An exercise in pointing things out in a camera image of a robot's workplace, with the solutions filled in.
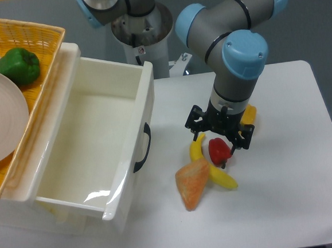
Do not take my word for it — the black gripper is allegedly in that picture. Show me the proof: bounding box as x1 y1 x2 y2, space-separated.
185 102 255 155

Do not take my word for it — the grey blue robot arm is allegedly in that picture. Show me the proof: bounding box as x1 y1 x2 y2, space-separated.
76 0 288 149

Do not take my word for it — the orange triangle bread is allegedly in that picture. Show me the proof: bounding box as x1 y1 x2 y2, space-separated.
175 158 210 211

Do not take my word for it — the red toy bell pepper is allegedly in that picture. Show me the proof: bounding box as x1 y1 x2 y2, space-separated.
208 137 232 169

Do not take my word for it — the yellow toy banana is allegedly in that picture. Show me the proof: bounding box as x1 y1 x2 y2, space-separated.
189 133 238 190

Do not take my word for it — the white plastic drawer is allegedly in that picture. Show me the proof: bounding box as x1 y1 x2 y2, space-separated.
36 57 154 222

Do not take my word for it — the white drawer cabinet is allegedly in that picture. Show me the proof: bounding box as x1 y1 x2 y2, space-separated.
0 43 154 236

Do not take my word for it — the green toy bell pepper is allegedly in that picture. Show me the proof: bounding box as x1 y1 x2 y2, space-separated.
0 47 41 86

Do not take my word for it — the pink round plate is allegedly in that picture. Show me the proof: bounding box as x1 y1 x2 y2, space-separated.
0 74 29 161

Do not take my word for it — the yellow woven basket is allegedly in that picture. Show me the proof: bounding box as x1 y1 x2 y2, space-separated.
0 10 79 200

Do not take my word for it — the black drawer handle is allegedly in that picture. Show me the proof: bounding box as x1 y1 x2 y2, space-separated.
129 122 155 174

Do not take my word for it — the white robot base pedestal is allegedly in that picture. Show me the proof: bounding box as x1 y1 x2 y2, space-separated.
108 0 197 83

